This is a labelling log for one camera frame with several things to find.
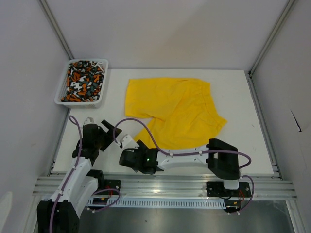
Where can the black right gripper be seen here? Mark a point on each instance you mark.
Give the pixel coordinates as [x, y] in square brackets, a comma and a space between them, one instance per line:
[141, 147]

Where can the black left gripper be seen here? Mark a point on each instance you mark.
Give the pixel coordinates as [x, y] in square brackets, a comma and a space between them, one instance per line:
[109, 136]

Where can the yellow shorts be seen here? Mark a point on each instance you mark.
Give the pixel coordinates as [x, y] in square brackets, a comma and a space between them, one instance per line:
[181, 111]

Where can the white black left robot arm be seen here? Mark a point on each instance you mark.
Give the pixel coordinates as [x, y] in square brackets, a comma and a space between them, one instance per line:
[61, 212]

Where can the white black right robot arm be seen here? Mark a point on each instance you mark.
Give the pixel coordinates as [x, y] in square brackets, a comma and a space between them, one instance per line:
[219, 157]

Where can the camouflage patterned shorts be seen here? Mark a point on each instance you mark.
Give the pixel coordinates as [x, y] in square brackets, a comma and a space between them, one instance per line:
[84, 80]

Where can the white plastic basket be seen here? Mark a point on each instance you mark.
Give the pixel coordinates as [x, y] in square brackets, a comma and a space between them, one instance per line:
[61, 87]

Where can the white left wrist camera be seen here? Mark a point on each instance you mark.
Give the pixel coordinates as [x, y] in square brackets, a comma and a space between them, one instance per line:
[89, 120]

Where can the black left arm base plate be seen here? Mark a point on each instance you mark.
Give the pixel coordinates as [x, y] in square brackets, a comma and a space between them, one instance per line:
[111, 184]

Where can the white slotted cable duct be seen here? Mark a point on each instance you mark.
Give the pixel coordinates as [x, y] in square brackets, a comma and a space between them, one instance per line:
[201, 203]

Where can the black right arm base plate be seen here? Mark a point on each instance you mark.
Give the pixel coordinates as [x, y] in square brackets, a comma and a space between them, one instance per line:
[217, 189]

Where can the aluminium corner post left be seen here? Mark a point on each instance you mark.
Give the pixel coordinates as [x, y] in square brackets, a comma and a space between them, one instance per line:
[55, 27]

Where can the aluminium corner post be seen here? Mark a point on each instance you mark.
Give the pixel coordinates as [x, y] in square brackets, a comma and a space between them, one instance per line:
[55, 27]
[280, 22]

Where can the aluminium corner post right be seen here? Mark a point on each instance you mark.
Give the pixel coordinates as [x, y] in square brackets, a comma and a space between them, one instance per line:
[280, 22]

